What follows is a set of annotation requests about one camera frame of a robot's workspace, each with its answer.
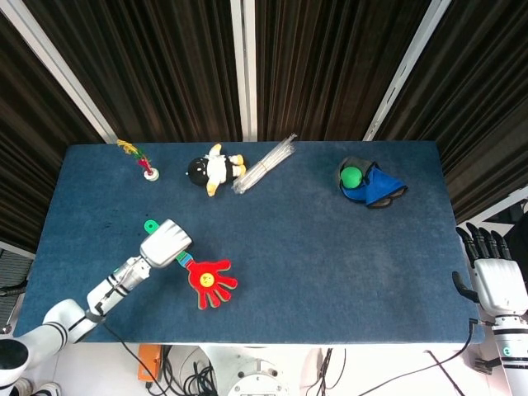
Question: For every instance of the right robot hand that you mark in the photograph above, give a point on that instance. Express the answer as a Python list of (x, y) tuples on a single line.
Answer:
[(499, 284)]

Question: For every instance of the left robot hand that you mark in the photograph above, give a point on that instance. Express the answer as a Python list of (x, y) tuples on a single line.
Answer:
[(165, 245)]

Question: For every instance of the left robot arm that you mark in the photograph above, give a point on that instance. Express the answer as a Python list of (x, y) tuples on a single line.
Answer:
[(111, 288)]

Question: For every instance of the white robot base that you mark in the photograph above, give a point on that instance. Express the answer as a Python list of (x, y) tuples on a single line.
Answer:
[(255, 371)]

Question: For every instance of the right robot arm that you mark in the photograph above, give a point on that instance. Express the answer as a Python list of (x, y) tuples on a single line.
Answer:
[(513, 354)]

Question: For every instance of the colourful feather shuttlecock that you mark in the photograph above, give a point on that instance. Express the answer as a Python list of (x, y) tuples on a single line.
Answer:
[(151, 175)]

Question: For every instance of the penguin plush toy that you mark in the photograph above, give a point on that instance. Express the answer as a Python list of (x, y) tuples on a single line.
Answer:
[(218, 169)]

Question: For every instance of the dark thin rod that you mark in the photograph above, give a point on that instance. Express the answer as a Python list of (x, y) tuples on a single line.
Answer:
[(443, 367)]

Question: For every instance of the orange control box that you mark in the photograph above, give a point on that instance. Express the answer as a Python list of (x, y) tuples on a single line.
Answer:
[(149, 365)]

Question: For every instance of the bundle of clear straws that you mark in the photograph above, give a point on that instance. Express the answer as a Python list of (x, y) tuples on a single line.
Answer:
[(260, 167)]

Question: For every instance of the blue catch pad, green ball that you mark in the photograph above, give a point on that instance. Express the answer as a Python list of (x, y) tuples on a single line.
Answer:
[(383, 185)]

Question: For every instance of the dark brown pleated curtain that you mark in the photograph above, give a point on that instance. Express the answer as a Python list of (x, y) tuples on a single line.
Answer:
[(165, 66)]

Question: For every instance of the green ball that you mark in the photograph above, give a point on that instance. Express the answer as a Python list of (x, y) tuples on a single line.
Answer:
[(352, 176)]

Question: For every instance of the white shoe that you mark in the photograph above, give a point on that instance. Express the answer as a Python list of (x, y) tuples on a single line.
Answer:
[(22, 385), (51, 388)]

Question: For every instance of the white frame post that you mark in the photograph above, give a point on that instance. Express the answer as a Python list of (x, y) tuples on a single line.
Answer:
[(244, 70), (406, 70), (62, 74)]

